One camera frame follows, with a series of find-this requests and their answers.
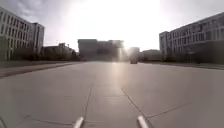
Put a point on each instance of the dark blocky building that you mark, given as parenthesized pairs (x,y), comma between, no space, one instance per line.
(98,50)

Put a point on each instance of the vehicle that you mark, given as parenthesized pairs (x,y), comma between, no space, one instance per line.
(133,60)

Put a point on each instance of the grey concrete pavement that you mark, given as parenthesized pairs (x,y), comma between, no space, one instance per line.
(110,90)

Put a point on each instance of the low dark building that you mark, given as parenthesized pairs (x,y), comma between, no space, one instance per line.
(58,52)

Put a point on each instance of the robot's own part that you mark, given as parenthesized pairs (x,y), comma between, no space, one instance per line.
(142,122)
(78,122)

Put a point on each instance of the long pale multi-storey building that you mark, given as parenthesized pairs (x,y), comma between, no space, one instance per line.
(196,38)

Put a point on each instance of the dark raised verge strip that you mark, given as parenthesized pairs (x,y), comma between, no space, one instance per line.
(23,68)

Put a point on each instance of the large pale multi-storey building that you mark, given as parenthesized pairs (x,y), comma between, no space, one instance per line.
(18,35)

